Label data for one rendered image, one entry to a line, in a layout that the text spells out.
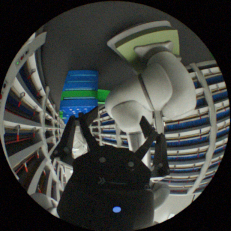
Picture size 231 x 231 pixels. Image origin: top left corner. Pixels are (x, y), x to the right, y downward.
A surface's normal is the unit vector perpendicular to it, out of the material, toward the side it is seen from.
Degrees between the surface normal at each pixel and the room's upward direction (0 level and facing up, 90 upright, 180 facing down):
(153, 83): 80
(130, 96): 70
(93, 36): 0
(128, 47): 2
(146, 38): 2
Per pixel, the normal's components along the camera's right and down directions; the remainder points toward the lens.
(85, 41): 0.09, 0.99
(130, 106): -0.53, 0.21
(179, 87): -0.73, 0.05
